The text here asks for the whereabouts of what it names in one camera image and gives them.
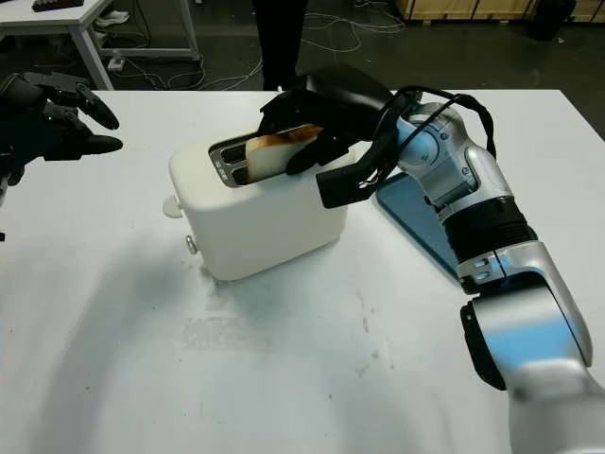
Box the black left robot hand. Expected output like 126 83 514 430
0 71 124 186

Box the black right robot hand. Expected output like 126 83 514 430
257 65 396 177

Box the slice of toast bread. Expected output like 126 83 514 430
245 124 325 183

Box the person in cream jacket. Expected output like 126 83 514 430
252 0 309 91

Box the cream white two-slot toaster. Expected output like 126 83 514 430
168 120 356 283

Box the white metal-legged desk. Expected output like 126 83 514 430
0 0 202 92

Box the black device on desk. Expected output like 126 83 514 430
31 0 81 14

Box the dark blue plastic tray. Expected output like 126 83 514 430
372 172 467 286

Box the pair of white shoes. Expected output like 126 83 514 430
96 9 131 29

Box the wooden crate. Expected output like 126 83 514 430
401 0 605 23

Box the black bin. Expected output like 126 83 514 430
527 0 566 42

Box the white looped floor cable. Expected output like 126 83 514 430
304 11 407 54

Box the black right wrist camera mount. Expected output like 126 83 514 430
315 163 382 210

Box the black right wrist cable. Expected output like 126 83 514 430
354 85 497 190

